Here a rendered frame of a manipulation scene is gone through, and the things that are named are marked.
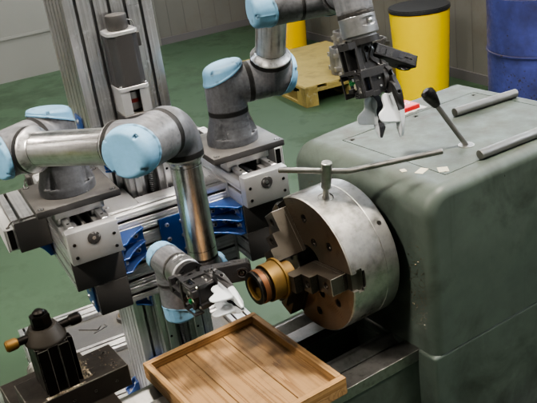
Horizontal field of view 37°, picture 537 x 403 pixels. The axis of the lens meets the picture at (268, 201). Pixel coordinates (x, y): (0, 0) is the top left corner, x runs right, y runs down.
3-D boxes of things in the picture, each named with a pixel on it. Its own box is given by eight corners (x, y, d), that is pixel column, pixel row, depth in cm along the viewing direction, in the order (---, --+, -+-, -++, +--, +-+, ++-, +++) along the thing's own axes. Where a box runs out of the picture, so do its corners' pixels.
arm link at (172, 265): (196, 277, 184) (190, 246, 181) (205, 284, 181) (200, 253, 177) (168, 289, 181) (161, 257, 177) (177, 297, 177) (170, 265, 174)
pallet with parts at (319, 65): (410, 80, 672) (407, 34, 656) (309, 109, 635) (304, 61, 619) (325, 56, 788) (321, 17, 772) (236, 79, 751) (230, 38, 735)
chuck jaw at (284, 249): (308, 249, 178) (287, 201, 179) (319, 243, 173) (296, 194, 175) (268, 266, 173) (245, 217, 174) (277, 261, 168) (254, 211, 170)
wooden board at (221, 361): (256, 325, 194) (253, 311, 192) (348, 393, 165) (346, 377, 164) (145, 377, 180) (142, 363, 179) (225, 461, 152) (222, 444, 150)
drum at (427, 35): (467, 97, 611) (463, 1, 582) (419, 111, 594) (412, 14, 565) (428, 85, 651) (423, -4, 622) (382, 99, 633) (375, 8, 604)
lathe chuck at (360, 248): (300, 271, 198) (299, 161, 181) (383, 341, 175) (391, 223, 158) (270, 284, 193) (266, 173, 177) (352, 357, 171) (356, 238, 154)
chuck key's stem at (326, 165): (320, 211, 168) (321, 164, 162) (320, 205, 170) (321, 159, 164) (330, 211, 168) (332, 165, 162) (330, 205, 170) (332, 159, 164)
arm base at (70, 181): (34, 188, 217) (25, 154, 213) (88, 173, 223) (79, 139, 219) (46, 205, 204) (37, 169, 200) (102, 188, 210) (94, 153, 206)
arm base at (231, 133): (199, 140, 235) (193, 108, 231) (244, 127, 241) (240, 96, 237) (220, 153, 223) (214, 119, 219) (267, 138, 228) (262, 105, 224)
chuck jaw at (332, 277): (326, 252, 172) (360, 266, 162) (329, 273, 174) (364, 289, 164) (284, 270, 167) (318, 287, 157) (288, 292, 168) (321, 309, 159)
